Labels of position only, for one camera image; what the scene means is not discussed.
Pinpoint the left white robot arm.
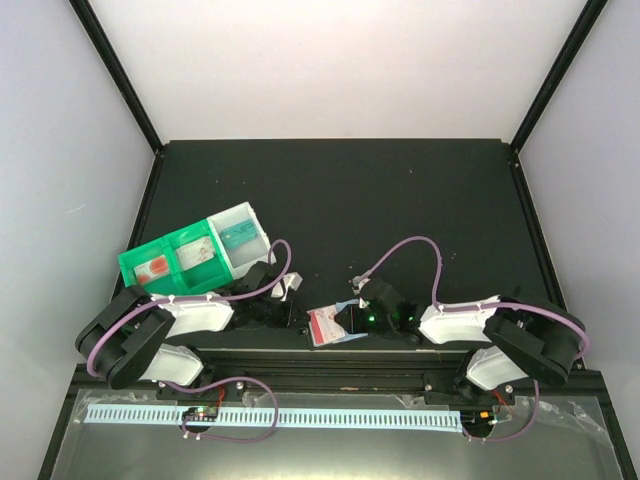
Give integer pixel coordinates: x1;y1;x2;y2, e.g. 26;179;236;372
75;261;309;399

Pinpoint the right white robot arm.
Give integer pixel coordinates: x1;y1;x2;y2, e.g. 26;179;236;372
336;278;589;403

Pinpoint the teal VIP card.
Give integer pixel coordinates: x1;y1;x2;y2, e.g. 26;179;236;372
219;219;258;250

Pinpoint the white floral card in bin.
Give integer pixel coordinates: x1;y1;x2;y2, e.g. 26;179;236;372
175;236;216;270

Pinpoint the red circle card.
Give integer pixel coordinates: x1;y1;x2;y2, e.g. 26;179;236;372
134;255;170;285

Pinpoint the clear white bin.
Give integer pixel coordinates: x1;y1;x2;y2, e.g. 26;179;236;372
206;202;271;279

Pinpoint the green divided bin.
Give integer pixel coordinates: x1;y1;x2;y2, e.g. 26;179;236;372
118;220;232;296

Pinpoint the small circuit board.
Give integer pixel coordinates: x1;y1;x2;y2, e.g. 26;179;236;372
182;406;218;422

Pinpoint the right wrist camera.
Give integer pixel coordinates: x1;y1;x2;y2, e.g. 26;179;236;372
350;275;370;296

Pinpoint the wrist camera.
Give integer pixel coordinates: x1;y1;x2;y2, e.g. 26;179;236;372
350;275;370;296
271;272;303;302

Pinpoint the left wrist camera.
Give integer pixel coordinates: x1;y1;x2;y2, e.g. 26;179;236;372
271;272;303;302

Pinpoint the black aluminium rail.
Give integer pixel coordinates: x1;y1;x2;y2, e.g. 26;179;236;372
203;350;464;394

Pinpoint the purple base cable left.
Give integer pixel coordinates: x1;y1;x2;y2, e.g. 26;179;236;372
179;375;281;444

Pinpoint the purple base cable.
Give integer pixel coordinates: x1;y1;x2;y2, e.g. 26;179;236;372
462;379;541;445
179;375;281;444

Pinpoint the white slotted cable duct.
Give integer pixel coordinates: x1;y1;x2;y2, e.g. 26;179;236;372
84;404;462;433

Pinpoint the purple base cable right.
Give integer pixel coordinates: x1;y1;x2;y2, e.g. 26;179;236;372
462;379;541;445

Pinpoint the right black frame post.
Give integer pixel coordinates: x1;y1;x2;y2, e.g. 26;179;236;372
510;0;608;153

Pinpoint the black frame post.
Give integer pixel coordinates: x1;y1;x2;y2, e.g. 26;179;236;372
510;0;608;153
68;0;163;154

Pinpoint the left black frame post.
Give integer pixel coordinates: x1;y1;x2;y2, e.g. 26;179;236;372
68;0;163;154

